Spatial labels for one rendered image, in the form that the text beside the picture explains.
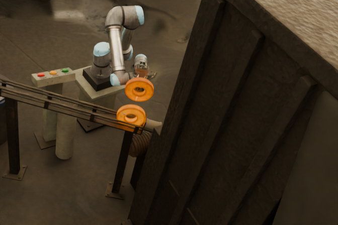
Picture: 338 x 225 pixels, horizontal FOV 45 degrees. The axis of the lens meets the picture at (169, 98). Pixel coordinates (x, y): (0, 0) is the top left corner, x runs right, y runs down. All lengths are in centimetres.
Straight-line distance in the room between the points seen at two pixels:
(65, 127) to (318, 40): 183
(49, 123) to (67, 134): 20
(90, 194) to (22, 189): 42
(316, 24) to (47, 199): 198
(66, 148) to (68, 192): 29
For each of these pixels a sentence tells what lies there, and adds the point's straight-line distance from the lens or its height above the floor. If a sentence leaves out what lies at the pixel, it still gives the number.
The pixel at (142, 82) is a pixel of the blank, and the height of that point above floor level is 90.
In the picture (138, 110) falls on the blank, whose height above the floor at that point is 77.
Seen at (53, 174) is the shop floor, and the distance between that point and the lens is 281.
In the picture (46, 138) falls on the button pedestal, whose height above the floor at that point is 5.
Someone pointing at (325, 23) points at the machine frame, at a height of 176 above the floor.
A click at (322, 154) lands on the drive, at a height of 152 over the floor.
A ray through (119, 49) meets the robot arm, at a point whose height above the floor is 82.
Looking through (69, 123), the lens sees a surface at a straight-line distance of 261.
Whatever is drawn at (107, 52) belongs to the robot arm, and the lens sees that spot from 282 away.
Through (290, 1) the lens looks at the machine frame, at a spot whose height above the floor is 176.
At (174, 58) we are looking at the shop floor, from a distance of 391.
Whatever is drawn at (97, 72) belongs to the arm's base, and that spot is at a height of 41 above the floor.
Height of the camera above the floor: 227
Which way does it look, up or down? 41 degrees down
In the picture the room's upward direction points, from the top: 17 degrees clockwise
